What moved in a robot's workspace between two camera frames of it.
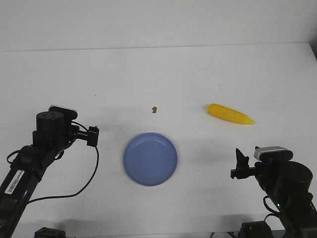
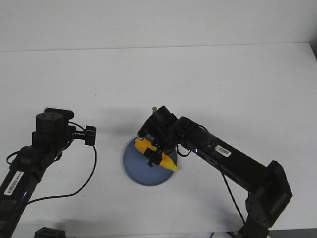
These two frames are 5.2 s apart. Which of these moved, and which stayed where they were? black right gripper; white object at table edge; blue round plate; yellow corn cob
Moved: black right gripper; yellow corn cob
Stayed: blue round plate; white object at table edge
